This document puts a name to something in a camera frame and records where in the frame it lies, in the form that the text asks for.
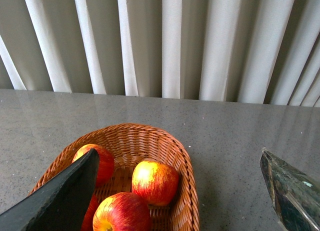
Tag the red yellow apple basket centre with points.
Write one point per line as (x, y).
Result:
(155, 182)

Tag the red apple back left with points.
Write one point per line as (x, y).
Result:
(106, 162)

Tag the left brown wicker basket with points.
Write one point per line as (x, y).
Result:
(131, 143)

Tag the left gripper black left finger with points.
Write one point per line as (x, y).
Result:
(60, 204)

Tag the white pleated curtain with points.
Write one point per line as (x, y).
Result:
(247, 51)

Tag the left gripper worn right finger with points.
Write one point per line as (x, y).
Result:
(295, 196)

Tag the red apple basket front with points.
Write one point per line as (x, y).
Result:
(123, 211)

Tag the red apple hidden behind finger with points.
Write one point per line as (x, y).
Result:
(87, 223)

